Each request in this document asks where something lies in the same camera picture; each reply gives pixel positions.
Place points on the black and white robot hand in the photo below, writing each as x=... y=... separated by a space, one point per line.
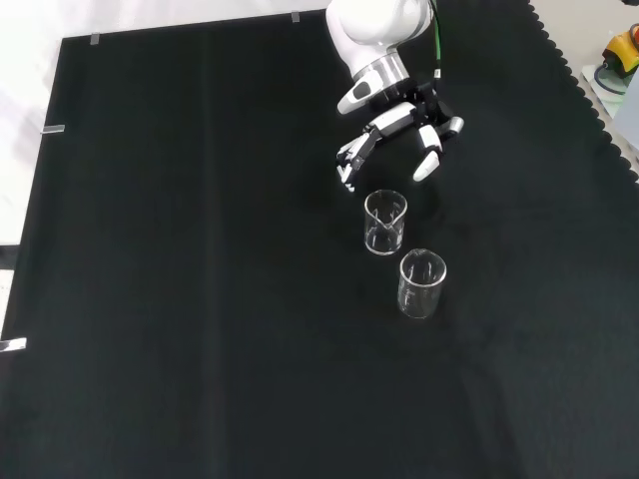
x=394 y=120

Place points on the clear glass beaker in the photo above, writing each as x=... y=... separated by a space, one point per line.
x=419 y=294
x=384 y=234

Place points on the clear cloth clip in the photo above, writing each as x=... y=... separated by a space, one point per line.
x=53 y=129
x=12 y=344
x=95 y=38
x=295 y=16

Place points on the black bench cloth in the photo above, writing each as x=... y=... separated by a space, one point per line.
x=199 y=249

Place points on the yellow stop button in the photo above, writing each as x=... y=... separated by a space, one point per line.
x=624 y=47

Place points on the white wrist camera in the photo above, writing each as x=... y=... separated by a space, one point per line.
x=357 y=95

